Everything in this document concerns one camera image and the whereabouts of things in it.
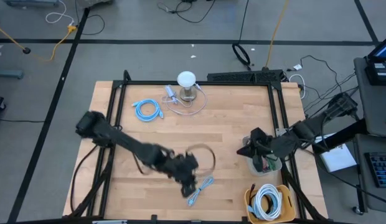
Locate yellow plastic bin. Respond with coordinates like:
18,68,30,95
244,184,296,224

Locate yellow floor extension cable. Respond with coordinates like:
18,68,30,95
0,22,78,62

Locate translucent white plastic container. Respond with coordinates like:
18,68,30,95
242,133,283,177

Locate white lamp cord with adapter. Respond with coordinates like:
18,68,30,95
161,83,209,116

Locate grey desk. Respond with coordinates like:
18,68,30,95
353,55,386,138

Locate white USB cable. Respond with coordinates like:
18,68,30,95
253,184,283,221

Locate black backlit keyboard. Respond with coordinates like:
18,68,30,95
364,152,386,189

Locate black metal table frame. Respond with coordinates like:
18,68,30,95
62,70,329,224

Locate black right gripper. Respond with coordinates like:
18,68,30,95
236,126,275,173

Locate thick light blue cable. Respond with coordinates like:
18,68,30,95
247,203,260,218

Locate grey metal floor base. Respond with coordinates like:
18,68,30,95
2,0,60,7
0,70,24,79

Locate light blue cable black tie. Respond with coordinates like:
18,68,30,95
186,175,215,208

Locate black laptop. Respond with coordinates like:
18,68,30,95
365,32,386,86

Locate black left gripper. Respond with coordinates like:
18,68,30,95
161,149,199,199

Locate yellow hanging power cable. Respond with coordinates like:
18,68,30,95
265,0,290,70

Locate white mushroom table lamp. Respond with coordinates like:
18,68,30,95
176,70,197,102

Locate black USB cable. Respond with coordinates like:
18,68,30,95
248,183,276,218

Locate pink USB cable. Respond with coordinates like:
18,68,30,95
184,142,217,179

